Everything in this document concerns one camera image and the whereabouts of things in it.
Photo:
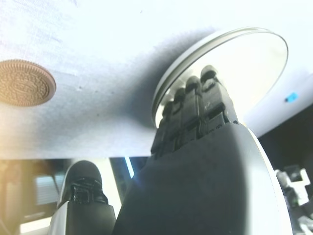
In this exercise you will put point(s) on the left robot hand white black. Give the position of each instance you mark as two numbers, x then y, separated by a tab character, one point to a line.
195	183

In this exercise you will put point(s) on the brown round sandwich cookie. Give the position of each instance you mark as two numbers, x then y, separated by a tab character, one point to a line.
22	83

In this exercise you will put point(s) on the blue block with two holes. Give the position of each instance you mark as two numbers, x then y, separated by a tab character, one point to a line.
291	97

